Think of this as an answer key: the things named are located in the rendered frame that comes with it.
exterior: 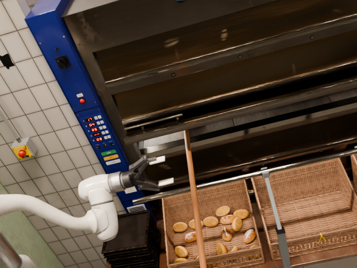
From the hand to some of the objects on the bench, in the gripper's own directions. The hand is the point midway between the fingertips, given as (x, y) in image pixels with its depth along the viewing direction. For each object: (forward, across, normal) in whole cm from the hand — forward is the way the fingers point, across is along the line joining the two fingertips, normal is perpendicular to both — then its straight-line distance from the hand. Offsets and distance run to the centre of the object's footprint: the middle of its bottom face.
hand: (167, 170), depth 174 cm
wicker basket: (+6, +91, -29) cm, 96 cm away
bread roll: (+14, +90, -28) cm, 95 cm away
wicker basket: (+65, +91, -28) cm, 115 cm away
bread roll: (-16, +90, -40) cm, 100 cm away
